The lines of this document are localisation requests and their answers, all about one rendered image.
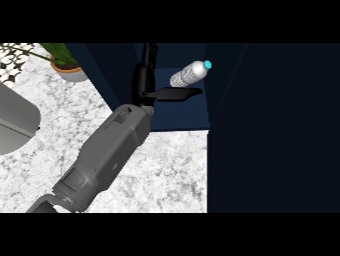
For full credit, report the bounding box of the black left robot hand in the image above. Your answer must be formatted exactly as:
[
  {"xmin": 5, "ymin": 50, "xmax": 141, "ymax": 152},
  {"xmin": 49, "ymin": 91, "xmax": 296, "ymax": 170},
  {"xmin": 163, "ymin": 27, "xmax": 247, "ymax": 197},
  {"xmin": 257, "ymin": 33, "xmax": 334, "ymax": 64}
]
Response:
[{"xmin": 130, "ymin": 42, "xmax": 204, "ymax": 108}]

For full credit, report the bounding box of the clear water bottle blue cap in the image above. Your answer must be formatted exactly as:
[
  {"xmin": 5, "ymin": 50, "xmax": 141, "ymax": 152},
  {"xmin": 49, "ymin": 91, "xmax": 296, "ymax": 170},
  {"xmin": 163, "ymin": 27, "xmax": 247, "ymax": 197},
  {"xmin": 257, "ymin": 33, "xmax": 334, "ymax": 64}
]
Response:
[{"xmin": 169, "ymin": 59, "xmax": 215, "ymax": 89}]

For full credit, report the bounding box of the dark blue cabinet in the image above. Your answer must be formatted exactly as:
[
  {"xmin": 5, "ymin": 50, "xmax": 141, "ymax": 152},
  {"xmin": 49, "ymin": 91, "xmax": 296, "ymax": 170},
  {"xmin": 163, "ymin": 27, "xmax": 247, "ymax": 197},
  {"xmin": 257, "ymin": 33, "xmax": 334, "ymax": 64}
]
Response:
[{"xmin": 62, "ymin": 42, "xmax": 250, "ymax": 132}]

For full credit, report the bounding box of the green potted plant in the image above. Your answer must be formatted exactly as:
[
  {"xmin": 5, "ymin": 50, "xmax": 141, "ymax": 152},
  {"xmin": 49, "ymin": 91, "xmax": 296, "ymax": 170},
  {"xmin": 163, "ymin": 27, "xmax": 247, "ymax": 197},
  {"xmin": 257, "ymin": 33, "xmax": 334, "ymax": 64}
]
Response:
[{"xmin": 0, "ymin": 42, "xmax": 89, "ymax": 83}]

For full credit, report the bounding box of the grey rounded appliance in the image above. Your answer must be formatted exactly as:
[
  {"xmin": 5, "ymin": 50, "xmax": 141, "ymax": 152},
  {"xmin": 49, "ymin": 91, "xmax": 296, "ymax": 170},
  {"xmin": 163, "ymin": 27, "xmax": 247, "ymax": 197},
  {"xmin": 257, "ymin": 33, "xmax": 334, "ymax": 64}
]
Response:
[{"xmin": 0, "ymin": 69, "xmax": 43, "ymax": 157}]

